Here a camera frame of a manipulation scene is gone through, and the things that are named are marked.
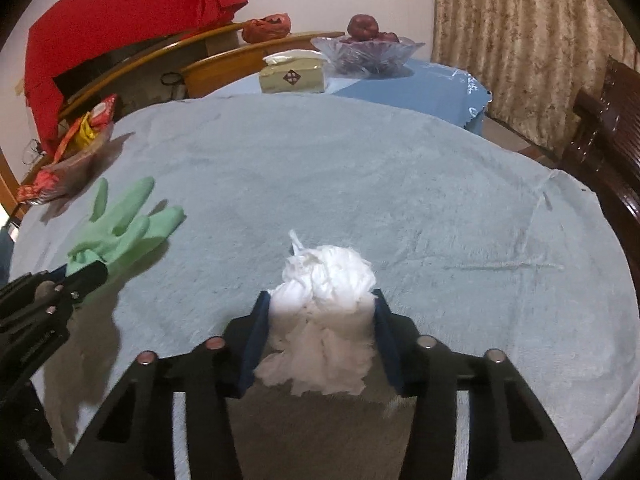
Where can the dark wooden armchair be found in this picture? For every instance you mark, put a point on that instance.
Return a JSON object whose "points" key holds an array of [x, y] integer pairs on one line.
{"points": [[600, 135]]}

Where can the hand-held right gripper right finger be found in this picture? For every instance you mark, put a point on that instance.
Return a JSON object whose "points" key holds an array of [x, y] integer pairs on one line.
{"points": [[387, 330]]}

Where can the blue tablecloth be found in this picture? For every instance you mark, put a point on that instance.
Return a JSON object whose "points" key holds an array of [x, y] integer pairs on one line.
{"points": [[425, 95]]}

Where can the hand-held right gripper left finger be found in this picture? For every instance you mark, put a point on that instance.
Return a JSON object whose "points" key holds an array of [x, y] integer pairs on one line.
{"points": [[255, 330]]}

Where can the red plastic bag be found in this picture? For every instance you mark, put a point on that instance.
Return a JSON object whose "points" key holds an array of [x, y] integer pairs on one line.
{"points": [[265, 27]]}

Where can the green rubber glove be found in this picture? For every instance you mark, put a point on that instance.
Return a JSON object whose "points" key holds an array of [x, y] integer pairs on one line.
{"points": [[120, 240]]}

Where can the tissue box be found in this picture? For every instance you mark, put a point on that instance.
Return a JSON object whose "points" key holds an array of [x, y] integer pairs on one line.
{"points": [[292, 80]]}

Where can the red snack packet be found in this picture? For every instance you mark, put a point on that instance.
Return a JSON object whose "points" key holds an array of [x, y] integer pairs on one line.
{"points": [[80, 140]]}

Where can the red apple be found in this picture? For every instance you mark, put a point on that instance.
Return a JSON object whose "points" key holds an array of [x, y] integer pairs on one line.
{"points": [[362, 26], [389, 37]]}

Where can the light blue grey blanket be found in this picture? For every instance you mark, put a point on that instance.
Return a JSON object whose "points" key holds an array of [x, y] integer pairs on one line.
{"points": [[350, 170]]}

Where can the red cloth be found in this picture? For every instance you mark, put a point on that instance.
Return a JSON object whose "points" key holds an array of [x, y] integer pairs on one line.
{"points": [[125, 0]]}

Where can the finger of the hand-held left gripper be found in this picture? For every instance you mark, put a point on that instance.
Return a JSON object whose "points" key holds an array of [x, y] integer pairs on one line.
{"points": [[87, 280], [30, 284]]}

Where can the white tissue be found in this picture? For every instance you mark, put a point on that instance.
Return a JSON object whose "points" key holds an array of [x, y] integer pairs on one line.
{"points": [[320, 310]]}

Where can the glass fruit bowl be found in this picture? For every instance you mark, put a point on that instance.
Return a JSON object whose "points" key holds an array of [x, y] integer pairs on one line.
{"points": [[370, 57]]}

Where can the beige patterned curtain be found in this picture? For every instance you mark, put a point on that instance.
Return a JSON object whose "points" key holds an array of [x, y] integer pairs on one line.
{"points": [[525, 35]]}

